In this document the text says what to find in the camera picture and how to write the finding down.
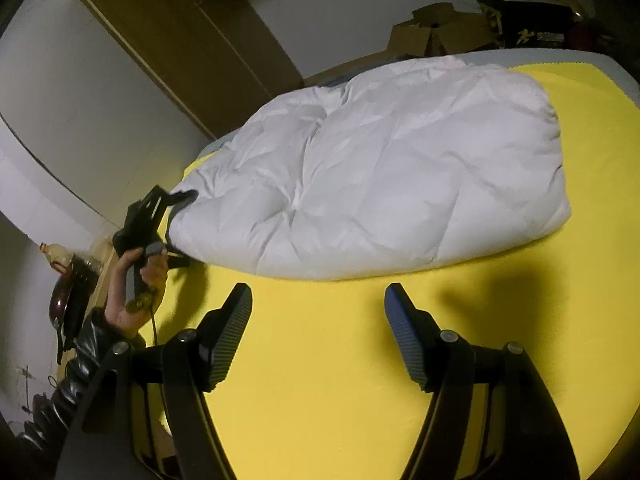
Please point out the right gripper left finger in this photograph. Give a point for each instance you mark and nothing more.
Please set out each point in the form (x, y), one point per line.
(112, 436)

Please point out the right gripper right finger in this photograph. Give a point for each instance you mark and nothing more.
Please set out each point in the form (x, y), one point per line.
(523, 434)

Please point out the white puffer jacket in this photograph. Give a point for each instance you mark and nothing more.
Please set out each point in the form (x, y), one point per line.
(410, 166)

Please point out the person's left hand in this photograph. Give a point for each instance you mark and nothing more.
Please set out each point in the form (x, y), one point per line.
(134, 267)

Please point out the dark soy sauce bottle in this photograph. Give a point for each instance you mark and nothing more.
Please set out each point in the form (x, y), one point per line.
(86, 273)

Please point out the black glossy jacket sleeve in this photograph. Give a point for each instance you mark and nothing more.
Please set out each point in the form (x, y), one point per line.
(53, 417)

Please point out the plastic oil bottle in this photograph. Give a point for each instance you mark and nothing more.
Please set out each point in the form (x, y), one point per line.
(59, 257)

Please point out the dark round pot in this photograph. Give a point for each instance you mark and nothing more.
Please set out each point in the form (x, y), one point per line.
(59, 307)

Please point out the yellow blanket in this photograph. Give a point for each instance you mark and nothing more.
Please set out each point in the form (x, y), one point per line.
(318, 389)

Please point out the brown wooden wardrobe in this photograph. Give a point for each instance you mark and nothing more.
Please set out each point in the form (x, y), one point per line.
(216, 59)

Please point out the cardboard box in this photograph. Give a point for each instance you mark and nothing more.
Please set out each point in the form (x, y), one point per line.
(439, 29)

